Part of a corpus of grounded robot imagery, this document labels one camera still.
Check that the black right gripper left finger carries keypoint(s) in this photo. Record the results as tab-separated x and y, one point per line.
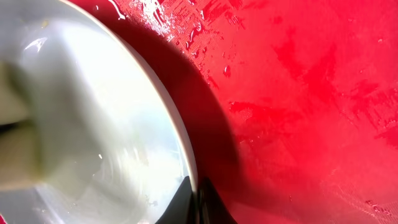
182	208

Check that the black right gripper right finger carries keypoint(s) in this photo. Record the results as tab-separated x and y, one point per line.
212	210

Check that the teal plate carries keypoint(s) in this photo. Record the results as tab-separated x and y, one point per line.
113	147

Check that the yellow green sponge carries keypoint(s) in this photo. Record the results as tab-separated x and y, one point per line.
20	142

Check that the red plastic tray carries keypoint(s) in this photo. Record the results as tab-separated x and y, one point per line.
290	106

